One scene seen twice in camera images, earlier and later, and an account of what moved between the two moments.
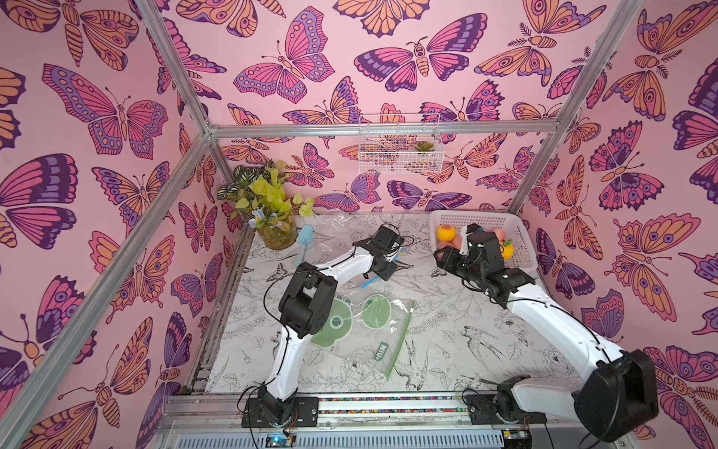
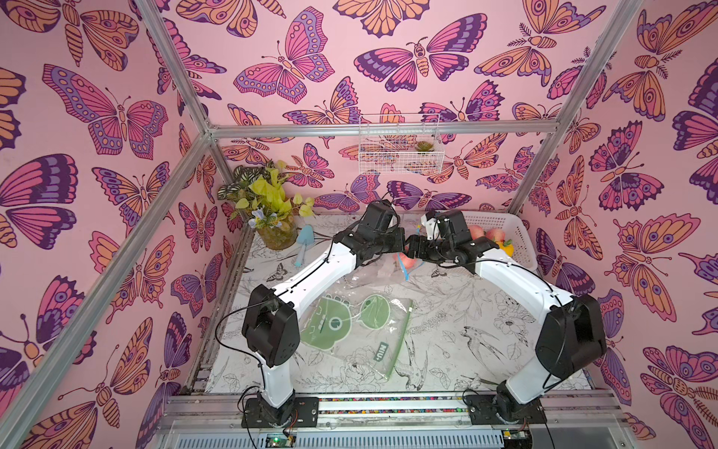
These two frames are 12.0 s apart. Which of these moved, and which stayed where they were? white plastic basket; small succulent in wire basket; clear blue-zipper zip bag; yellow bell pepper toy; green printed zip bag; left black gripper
Moved: left black gripper; clear blue-zipper zip bag
Stayed: yellow bell pepper toy; white plastic basket; small succulent in wire basket; green printed zip bag
